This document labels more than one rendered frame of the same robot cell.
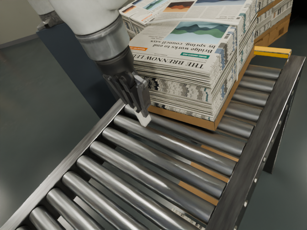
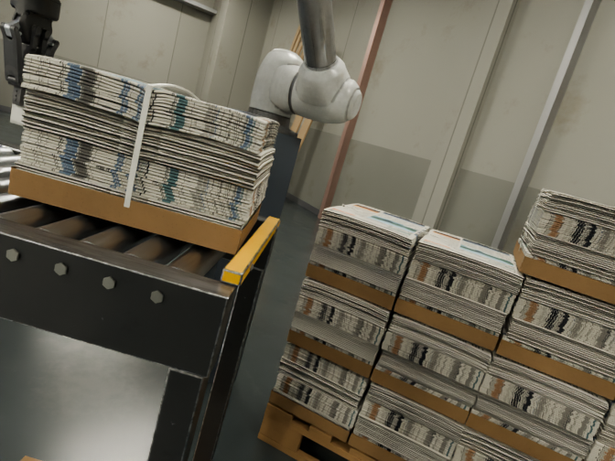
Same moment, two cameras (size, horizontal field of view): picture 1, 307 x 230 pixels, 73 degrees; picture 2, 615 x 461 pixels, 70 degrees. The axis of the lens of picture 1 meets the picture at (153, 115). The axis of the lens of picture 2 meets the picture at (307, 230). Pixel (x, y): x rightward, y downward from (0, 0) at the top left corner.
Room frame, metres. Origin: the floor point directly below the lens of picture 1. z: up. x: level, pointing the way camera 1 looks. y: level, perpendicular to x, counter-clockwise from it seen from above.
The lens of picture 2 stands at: (0.09, -0.93, 1.03)
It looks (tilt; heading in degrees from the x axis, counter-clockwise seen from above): 12 degrees down; 37
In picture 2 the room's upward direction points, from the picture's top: 16 degrees clockwise
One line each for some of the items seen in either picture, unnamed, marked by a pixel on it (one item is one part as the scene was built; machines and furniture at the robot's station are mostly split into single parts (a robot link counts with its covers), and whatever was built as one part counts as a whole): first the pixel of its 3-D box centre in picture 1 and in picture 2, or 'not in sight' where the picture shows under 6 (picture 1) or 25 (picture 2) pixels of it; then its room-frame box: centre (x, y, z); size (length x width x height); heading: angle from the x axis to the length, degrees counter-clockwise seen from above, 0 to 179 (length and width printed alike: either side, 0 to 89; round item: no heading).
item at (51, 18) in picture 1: (54, 14); (263, 119); (1.23, 0.26, 1.03); 0.22 x 0.18 x 0.06; 161
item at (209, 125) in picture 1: (182, 97); (100, 183); (0.50, -0.11, 0.83); 0.29 x 0.16 x 0.04; 40
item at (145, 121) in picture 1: (143, 115); (20, 105); (0.40, 0.02, 0.93); 0.03 x 0.01 x 0.07; 127
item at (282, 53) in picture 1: (228, 47); (258, 242); (0.68, -0.39, 0.81); 0.43 x 0.03 x 0.02; 37
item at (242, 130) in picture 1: (185, 112); (83, 209); (0.48, -0.11, 0.77); 0.47 x 0.05 x 0.05; 37
